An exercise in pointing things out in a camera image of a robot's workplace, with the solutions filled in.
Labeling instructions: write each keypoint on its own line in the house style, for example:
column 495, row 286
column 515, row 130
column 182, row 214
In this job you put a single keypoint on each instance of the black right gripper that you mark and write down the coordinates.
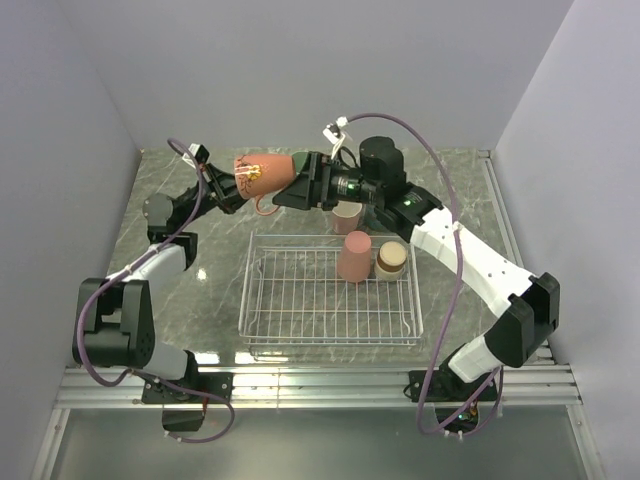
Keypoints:
column 312, row 189

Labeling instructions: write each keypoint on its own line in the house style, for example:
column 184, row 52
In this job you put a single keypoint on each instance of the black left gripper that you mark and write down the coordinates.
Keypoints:
column 212, row 180

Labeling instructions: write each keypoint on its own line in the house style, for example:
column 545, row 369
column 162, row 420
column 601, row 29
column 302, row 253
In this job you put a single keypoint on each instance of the orange floral mug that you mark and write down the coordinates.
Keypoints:
column 257, row 175

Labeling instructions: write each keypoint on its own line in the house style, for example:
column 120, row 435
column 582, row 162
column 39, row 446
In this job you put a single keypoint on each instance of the tall pink plastic cup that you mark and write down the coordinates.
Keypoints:
column 354, row 261

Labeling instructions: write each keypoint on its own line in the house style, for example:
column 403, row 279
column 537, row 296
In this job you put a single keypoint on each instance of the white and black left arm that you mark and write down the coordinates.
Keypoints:
column 115, row 324

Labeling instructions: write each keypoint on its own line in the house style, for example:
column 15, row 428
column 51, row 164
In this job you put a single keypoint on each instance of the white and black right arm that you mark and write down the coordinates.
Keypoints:
column 526, row 306

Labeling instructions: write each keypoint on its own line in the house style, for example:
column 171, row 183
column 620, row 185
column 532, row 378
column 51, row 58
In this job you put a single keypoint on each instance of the pink mug, cream inside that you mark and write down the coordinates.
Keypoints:
column 345, row 217

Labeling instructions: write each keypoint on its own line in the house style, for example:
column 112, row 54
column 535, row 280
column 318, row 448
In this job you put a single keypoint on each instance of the blue mug, yellow inside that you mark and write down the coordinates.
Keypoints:
column 377, row 220

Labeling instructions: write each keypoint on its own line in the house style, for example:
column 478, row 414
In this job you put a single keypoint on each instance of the cream and brown ceramic cup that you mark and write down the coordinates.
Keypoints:
column 390, row 261

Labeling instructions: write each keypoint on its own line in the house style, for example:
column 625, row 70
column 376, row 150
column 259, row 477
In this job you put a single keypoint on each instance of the white wire dish rack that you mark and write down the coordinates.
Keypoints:
column 292, row 295

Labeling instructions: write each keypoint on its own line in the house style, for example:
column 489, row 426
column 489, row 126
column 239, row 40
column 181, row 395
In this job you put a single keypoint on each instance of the aluminium mounting rail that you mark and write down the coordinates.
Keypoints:
column 284, row 387

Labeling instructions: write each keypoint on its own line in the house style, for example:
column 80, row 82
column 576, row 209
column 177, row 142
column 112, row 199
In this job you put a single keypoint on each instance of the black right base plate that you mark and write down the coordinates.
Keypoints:
column 445, row 387

